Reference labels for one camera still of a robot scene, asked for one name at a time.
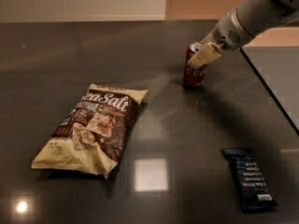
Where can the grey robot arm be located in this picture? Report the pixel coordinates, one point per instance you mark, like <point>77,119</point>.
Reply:
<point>257,16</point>

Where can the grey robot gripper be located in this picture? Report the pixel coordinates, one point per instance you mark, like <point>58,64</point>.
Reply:
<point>230,32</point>

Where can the red coke can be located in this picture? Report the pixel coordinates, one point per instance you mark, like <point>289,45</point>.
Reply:
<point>193,77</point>

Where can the dark blue snack bar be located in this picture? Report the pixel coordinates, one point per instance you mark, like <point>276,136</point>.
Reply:
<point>252,189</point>

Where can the sea salt chips bag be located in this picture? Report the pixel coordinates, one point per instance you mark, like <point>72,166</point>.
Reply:
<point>92,137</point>

